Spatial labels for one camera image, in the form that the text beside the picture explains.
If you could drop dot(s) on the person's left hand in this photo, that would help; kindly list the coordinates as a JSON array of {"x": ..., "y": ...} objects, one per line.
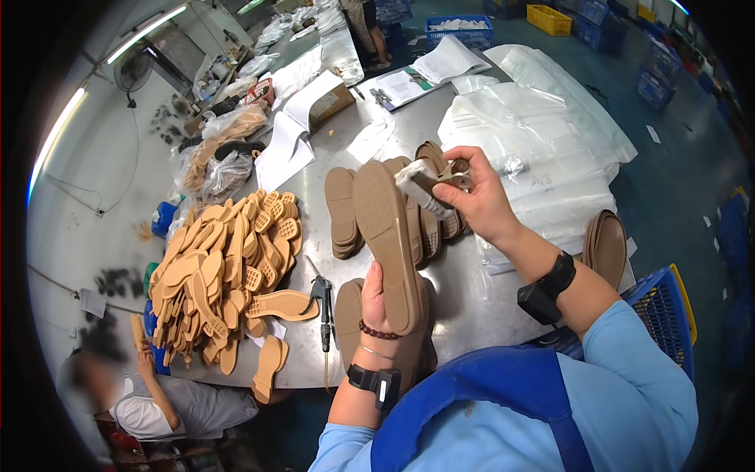
[{"x": 375, "y": 307}]

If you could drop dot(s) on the person's right hand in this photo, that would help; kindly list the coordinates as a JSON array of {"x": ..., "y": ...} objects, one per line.
[{"x": 483, "y": 200}]

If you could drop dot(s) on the cloth-wrapped trimming scissors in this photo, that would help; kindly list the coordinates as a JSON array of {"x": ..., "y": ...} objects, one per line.
[{"x": 424, "y": 183}]

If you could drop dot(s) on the brown rubber shoe sole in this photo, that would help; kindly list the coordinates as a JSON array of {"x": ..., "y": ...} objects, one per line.
[{"x": 386, "y": 236}]

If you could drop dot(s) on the low stack of brown soles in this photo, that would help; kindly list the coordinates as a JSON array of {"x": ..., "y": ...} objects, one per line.
[{"x": 349, "y": 318}]

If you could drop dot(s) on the thin silver bangle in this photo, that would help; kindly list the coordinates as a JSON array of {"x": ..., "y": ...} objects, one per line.
[{"x": 377, "y": 354}]

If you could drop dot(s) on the black air blow gun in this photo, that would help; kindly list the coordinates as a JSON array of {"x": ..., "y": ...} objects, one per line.
[{"x": 322, "y": 301}]

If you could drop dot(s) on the row of brown sole stacks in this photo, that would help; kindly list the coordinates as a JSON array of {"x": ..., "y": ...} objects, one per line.
[{"x": 433, "y": 230}]

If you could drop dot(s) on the black wrist band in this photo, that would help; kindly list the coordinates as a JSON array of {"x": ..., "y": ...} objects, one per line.
[
  {"x": 377, "y": 382},
  {"x": 545, "y": 289}
]

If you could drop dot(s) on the heap of clear plastic bags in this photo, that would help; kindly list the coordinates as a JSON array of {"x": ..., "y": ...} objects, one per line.
[{"x": 542, "y": 135}]

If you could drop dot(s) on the tan sole with grid heel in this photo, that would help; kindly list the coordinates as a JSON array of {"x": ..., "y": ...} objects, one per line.
[{"x": 283, "y": 305}]

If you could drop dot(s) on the short stack of brown soles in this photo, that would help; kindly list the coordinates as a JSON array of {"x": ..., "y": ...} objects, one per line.
[{"x": 342, "y": 212}]

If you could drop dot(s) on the single tan shoe sole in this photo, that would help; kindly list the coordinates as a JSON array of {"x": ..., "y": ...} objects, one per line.
[{"x": 268, "y": 366}]

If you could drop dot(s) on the small white paper sheet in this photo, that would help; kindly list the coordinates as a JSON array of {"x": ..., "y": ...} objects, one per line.
[{"x": 370, "y": 138}]

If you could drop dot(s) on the leaning stack of brown soles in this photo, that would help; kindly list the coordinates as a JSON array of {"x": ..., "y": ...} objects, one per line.
[{"x": 607, "y": 248}]

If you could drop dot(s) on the clipboard with papers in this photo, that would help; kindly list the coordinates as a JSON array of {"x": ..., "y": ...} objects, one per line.
[{"x": 424, "y": 74}]

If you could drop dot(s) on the pile of tan soles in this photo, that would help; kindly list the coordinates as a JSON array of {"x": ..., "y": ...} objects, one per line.
[{"x": 218, "y": 277}]

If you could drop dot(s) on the black pen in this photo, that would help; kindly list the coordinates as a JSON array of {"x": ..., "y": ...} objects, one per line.
[{"x": 358, "y": 92}]

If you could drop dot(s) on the blue crate of white items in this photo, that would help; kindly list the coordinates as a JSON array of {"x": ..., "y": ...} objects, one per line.
[{"x": 460, "y": 32}]

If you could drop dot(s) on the cardboard box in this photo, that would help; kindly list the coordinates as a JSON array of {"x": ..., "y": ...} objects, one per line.
[{"x": 330, "y": 103}]

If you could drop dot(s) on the white paper sheets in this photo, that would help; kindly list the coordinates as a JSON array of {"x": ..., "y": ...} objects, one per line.
[{"x": 289, "y": 141}]

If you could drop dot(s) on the person's body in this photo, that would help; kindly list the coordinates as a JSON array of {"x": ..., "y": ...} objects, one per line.
[{"x": 531, "y": 413}]

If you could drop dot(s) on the blue plastic crate yellow rim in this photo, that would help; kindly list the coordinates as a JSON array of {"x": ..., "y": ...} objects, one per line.
[{"x": 660, "y": 318}]

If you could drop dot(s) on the bags of soles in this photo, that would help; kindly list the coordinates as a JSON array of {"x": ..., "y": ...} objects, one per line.
[{"x": 221, "y": 159}]

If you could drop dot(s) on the stacks of blue crates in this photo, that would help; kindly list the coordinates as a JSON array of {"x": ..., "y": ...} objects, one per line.
[{"x": 649, "y": 59}]

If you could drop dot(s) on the red plastic basket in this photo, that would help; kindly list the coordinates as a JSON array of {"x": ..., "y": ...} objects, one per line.
[{"x": 261, "y": 91}]

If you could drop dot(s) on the long fluorescent tube light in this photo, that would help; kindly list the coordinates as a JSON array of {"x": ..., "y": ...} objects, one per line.
[{"x": 53, "y": 138}]

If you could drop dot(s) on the wall fan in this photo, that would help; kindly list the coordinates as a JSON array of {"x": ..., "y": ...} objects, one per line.
[{"x": 133, "y": 69}]

